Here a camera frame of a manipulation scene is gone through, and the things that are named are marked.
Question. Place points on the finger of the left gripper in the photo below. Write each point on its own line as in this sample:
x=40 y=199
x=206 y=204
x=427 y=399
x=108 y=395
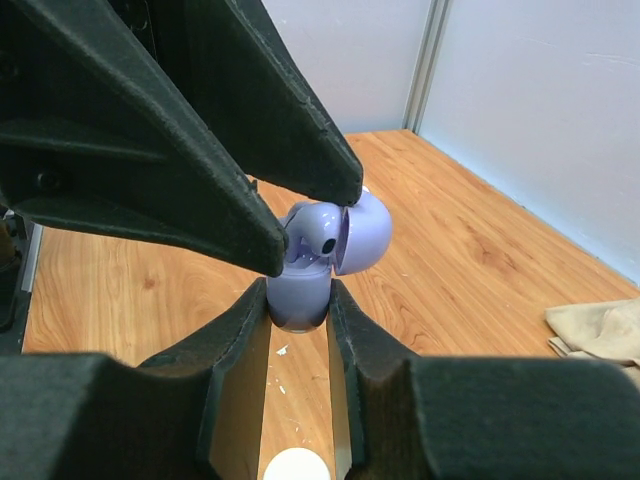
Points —
x=229 y=61
x=96 y=138

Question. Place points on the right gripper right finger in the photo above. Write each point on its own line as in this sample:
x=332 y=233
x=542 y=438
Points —
x=400 y=415

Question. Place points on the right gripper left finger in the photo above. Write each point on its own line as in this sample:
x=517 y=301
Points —
x=192 y=411

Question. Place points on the white earbud charging case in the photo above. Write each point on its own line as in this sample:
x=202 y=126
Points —
x=297 y=464

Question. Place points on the purple round case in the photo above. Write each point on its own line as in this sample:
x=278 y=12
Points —
x=298 y=299

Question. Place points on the purple earbud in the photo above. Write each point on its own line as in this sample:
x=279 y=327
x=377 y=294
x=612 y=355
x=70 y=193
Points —
x=318 y=224

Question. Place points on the beige folded cloth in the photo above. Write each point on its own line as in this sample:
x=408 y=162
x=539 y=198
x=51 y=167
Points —
x=607 y=331

